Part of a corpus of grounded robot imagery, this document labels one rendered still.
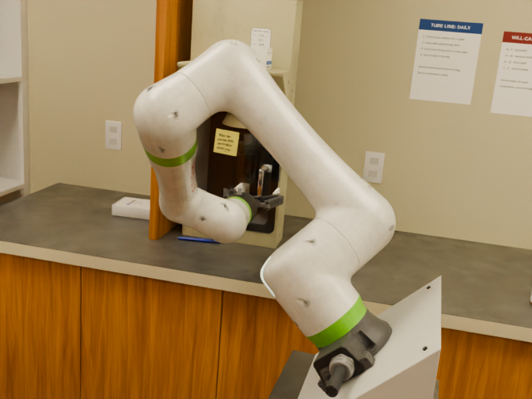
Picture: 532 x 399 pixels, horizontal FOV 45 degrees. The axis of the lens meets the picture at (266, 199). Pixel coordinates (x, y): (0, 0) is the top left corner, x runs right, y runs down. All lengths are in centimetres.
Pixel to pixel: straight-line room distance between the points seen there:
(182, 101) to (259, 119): 15
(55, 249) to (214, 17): 85
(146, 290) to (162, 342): 17
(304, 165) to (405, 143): 118
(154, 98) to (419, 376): 68
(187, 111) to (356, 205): 37
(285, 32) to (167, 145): 80
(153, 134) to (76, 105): 150
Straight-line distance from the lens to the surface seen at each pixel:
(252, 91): 127
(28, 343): 225
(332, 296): 118
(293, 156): 125
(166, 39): 200
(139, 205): 234
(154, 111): 123
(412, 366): 106
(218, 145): 204
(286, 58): 197
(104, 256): 196
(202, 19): 204
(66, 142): 278
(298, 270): 116
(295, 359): 144
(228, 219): 159
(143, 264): 191
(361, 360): 116
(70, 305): 210
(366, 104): 238
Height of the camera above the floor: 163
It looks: 15 degrees down
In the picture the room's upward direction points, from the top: 5 degrees clockwise
